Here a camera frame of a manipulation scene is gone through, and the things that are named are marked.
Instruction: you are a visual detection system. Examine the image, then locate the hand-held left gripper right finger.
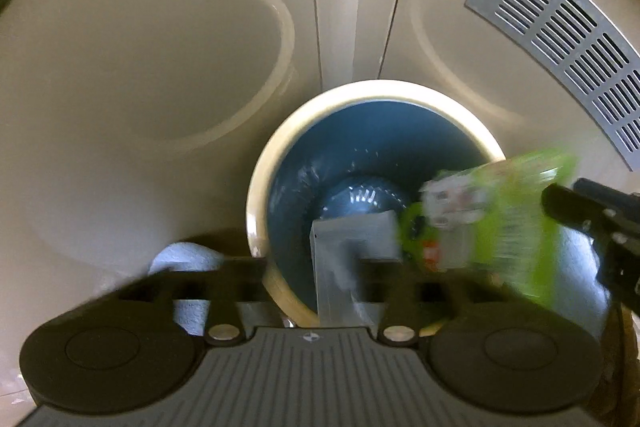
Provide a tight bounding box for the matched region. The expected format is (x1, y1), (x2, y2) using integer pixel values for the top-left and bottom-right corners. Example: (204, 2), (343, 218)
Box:
(350, 257), (531, 348)

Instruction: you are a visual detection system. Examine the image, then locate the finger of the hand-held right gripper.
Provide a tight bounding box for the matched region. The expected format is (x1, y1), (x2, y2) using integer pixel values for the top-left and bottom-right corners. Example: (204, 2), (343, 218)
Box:
(573, 177), (640, 212)
(541, 183), (631, 248)

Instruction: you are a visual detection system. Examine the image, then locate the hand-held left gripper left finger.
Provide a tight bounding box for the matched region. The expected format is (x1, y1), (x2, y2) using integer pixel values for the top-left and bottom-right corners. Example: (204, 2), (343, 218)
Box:
(115, 252), (273, 348)

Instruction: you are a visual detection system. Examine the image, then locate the grey cardboard piece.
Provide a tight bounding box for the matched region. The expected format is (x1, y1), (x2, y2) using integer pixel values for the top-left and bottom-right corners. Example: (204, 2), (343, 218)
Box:
(310, 212), (403, 328)

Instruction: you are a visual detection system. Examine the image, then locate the green snack packet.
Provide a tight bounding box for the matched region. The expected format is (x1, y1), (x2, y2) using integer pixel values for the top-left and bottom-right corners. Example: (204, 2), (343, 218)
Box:
(397, 149), (578, 305)

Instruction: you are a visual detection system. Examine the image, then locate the cream bin with blue bag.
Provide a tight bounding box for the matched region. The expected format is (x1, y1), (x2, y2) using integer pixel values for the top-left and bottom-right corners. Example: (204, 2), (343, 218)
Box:
(246, 79), (508, 338)

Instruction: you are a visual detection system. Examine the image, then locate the blue fuzzy slipper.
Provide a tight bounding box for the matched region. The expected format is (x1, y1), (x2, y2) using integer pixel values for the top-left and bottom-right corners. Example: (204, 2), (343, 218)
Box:
(148, 242), (226, 278)

